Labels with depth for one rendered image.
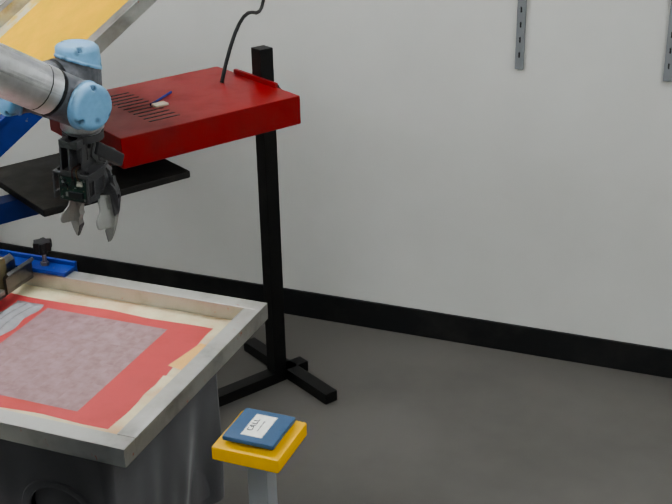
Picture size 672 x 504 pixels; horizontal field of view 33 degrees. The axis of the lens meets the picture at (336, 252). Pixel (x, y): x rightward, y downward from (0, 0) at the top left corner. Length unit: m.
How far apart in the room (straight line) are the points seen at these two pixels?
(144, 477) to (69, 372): 0.26
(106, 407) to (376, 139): 2.16
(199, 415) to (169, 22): 2.19
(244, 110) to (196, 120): 0.16
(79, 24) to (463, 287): 1.78
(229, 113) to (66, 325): 1.06
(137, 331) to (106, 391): 0.24
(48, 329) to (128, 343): 0.19
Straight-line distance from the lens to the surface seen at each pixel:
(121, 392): 2.21
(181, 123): 3.24
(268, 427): 2.04
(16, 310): 2.56
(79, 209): 2.09
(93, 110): 1.78
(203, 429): 2.47
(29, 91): 1.74
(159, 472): 2.33
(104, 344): 2.39
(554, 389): 4.05
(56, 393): 2.24
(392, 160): 4.10
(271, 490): 2.11
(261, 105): 3.37
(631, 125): 3.86
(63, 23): 3.25
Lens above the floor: 2.08
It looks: 24 degrees down
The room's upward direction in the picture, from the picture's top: 1 degrees counter-clockwise
